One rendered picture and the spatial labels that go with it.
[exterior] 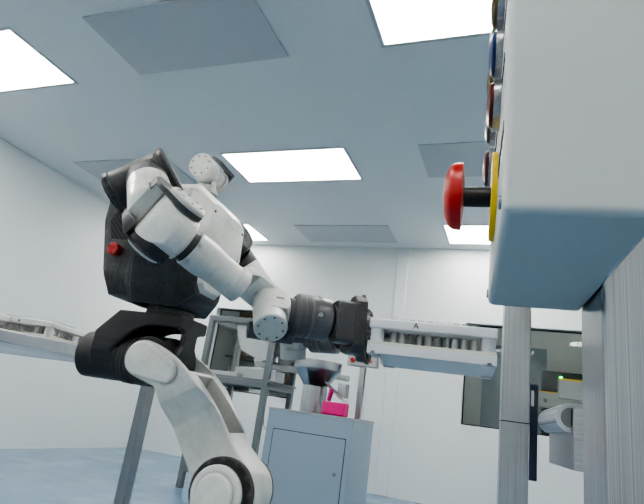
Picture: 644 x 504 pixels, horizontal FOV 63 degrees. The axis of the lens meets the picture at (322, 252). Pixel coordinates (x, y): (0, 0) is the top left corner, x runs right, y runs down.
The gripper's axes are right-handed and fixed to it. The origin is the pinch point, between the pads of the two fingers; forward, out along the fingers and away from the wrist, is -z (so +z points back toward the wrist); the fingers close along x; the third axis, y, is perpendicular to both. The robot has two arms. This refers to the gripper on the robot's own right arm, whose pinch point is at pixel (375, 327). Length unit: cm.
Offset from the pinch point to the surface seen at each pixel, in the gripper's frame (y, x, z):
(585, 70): 87, 4, 26
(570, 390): 25.9, 10.3, -26.1
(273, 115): -253, -201, -4
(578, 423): 26.5, 15.6, -27.0
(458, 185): 78, 7, 27
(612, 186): 87, 10, 26
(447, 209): 77, 8, 27
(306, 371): -277, -14, -60
